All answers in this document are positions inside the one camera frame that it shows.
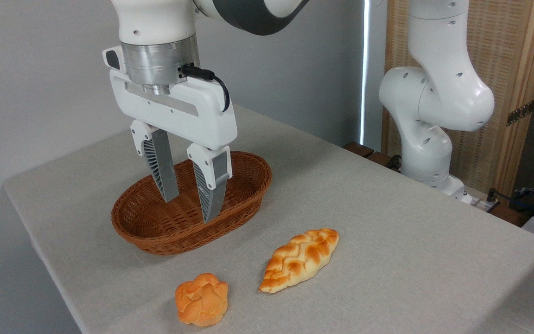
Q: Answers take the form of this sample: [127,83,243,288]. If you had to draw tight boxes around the metal screen hinge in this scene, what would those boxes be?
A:
[507,99,534,127]

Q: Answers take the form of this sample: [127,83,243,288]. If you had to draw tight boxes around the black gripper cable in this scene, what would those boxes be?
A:
[181,64,231,113]

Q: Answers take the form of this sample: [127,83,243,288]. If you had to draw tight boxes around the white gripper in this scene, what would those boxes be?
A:
[102,45,238,224]

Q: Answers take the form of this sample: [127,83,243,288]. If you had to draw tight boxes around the brown oval wicker basket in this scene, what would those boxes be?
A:
[111,151,273,256]

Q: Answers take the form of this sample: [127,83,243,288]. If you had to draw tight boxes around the grey tablecloth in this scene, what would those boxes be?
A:
[3,100,534,334]

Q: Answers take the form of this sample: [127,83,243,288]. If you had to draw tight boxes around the wooden rattan folding screen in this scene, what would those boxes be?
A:
[381,0,534,195]

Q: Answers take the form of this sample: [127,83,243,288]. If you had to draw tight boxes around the long braided bread loaf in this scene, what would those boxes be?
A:
[258,228,340,294]

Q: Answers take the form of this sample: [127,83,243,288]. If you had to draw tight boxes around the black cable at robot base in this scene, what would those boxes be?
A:
[486,187,527,207]

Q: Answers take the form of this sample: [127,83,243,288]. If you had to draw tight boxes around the round orange bread bun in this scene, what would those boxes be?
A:
[175,273,229,328]

